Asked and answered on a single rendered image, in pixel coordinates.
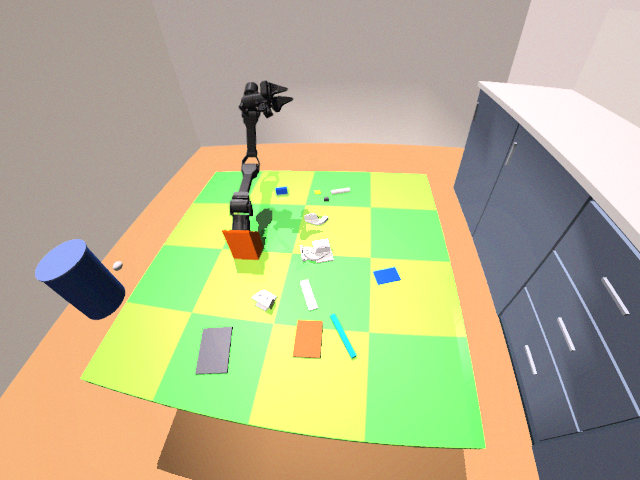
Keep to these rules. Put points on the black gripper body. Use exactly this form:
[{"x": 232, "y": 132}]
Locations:
[{"x": 264, "y": 95}]

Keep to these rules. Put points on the cyan flat bar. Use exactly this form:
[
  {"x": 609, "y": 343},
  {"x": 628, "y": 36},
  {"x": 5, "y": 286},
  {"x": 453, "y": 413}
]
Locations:
[{"x": 343, "y": 336}]

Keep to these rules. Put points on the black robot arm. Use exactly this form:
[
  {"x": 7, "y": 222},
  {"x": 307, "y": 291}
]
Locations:
[{"x": 240, "y": 202}]

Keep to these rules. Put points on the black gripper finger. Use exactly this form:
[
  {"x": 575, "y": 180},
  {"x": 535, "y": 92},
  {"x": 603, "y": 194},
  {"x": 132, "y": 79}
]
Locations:
[
  {"x": 275, "y": 89},
  {"x": 283, "y": 100}
]

